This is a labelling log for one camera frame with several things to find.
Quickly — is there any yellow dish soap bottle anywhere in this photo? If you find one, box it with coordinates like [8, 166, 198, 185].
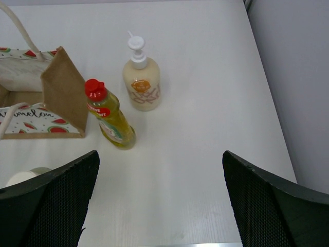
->
[85, 79, 136, 150]

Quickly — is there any cream pump soap bottle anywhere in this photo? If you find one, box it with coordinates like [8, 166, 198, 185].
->
[122, 31, 161, 111]

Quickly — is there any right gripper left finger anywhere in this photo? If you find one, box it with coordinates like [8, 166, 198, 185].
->
[1, 150, 100, 246]

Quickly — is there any watermelon print canvas bag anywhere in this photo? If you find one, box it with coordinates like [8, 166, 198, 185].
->
[1, 3, 88, 139]

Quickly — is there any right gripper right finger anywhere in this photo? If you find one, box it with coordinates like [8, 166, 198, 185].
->
[222, 151, 328, 246]

